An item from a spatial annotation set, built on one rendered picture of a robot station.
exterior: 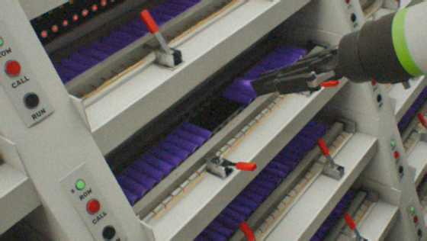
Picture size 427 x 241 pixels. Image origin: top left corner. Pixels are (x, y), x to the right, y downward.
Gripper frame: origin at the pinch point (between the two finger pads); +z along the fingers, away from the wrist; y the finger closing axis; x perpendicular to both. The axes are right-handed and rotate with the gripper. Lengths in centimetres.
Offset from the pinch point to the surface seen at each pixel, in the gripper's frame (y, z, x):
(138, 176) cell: -25.1, 11.7, -1.3
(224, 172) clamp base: -16.5, 2.6, -7.2
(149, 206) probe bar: -28.7, 6.5, -4.4
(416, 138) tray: 53, 13, -45
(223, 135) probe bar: -10.0, 6.6, -3.7
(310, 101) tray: 9.3, 2.8, -9.0
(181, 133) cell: -12.9, 12.9, -0.7
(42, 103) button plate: -37.1, -1.5, 17.1
